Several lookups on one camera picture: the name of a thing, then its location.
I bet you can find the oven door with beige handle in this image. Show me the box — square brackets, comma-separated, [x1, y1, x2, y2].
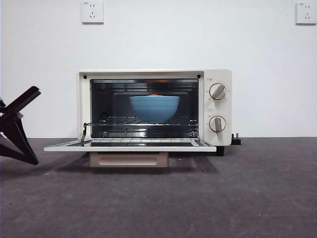
[43, 138, 217, 168]

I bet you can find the blue ribbed bowl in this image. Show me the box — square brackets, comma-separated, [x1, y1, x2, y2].
[128, 95, 181, 123]

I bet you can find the white Toshiba toaster oven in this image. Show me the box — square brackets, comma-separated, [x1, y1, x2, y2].
[78, 68, 233, 157]

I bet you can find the beige timer knob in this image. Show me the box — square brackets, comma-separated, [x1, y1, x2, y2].
[209, 115, 227, 133]

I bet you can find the beige temperature knob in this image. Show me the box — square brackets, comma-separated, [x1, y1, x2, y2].
[209, 83, 227, 101]

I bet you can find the metal wire oven rack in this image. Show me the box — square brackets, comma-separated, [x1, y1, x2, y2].
[85, 115, 200, 130]

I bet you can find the white wall socket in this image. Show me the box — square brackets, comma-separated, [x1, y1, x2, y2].
[295, 2, 317, 25]
[82, 0, 105, 25]

